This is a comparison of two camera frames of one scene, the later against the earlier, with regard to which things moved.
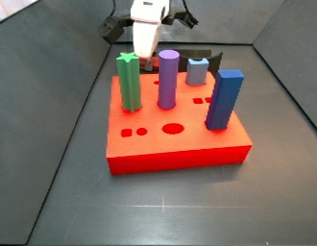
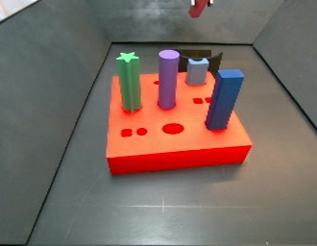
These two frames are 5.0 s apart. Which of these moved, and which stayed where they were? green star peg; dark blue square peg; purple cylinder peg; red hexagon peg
Moved: red hexagon peg
Stayed: dark blue square peg; green star peg; purple cylinder peg
